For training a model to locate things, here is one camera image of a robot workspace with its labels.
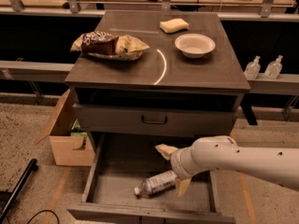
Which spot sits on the clear sanitizer bottle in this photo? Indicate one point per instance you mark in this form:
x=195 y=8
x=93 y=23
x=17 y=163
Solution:
x=273 y=69
x=252 y=68

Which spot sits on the right clear sanitizer bottle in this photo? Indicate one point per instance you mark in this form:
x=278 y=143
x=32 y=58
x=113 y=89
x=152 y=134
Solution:
x=273 y=69

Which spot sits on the yellow sponge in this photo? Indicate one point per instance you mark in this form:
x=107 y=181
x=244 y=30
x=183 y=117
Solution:
x=173 y=26

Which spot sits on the closed drawer with black handle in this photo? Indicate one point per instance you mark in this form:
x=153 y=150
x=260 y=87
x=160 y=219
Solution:
x=163 y=122

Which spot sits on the black pole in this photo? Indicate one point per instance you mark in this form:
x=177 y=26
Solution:
x=7 y=198

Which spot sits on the cardboard box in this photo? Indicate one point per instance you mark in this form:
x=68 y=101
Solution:
x=67 y=149

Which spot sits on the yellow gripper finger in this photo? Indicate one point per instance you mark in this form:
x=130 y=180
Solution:
x=166 y=151
x=182 y=186

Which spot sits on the brown chip bag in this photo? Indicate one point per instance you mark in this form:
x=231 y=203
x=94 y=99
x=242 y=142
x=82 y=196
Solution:
x=105 y=43

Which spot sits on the green item in box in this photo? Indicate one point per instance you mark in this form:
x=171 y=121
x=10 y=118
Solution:
x=76 y=130

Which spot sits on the open bottom drawer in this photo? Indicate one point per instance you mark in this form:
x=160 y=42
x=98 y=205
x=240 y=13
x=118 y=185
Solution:
x=122 y=162

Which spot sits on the grey drawer cabinet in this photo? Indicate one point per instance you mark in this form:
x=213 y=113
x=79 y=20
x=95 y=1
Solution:
x=162 y=78

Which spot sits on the left clear sanitizer bottle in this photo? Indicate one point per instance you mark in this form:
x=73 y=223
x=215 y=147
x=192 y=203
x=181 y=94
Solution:
x=252 y=68

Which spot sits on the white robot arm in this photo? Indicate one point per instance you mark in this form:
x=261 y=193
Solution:
x=276 y=165

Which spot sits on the patterned paper plate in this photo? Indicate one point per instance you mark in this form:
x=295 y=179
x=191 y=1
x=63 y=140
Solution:
x=126 y=56

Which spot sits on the white paper bowl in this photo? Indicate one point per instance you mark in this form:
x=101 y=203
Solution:
x=194 y=46

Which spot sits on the clear plastic water bottle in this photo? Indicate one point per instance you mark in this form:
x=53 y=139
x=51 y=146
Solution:
x=155 y=184

